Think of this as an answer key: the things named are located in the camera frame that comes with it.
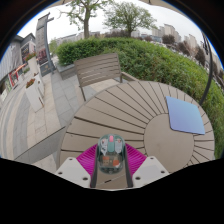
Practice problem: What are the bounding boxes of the blue mouse pad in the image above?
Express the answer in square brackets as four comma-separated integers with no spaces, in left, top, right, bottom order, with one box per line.
[165,95,207,136]

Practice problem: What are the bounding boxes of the curved black pole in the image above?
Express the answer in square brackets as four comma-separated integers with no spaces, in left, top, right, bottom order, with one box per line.
[198,32,215,107]

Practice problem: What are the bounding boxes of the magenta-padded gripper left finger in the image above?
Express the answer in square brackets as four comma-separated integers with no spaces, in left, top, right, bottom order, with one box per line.
[54,143,100,189]

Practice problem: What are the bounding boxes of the tree with bare trunk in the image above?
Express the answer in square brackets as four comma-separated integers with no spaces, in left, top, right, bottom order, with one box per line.
[61,0,111,40]

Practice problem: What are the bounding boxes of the grey slatted outdoor chair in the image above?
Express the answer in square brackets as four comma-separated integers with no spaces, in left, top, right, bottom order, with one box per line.
[73,52,138,102]

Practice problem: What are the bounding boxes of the transparent computer mouse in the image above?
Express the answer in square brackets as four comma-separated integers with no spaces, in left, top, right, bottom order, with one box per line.
[97,133,127,175]

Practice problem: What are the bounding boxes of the distant apartment buildings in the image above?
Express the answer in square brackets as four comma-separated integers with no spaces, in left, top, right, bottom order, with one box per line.
[131,23,203,49]

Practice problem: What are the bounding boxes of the round leafy tree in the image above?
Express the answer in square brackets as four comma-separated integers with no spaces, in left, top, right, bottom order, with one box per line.
[102,1,158,38]

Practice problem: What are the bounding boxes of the green hedge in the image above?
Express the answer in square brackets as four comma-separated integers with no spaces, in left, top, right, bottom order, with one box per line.
[55,36,224,158]

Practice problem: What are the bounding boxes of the white planter box with flowers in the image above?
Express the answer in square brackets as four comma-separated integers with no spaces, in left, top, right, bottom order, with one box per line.
[22,52,38,73]
[24,77,45,113]

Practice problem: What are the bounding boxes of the tall dark sign board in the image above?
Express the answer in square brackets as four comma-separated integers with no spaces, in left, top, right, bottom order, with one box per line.
[34,12,56,77]

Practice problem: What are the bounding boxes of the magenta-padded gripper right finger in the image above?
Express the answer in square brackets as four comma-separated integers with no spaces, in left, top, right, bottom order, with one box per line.
[124,143,171,189]

